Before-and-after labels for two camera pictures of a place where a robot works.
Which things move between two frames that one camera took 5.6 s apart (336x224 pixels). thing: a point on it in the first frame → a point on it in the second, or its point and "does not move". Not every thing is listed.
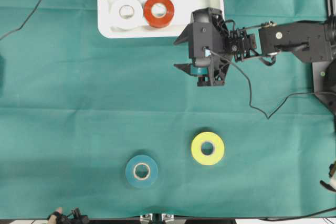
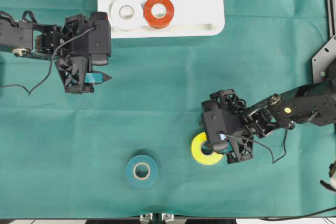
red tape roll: [155, 22] does not move
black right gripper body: [211, 46] → [240, 145]
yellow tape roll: [216, 141] does not move
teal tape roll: [138, 182] does not move
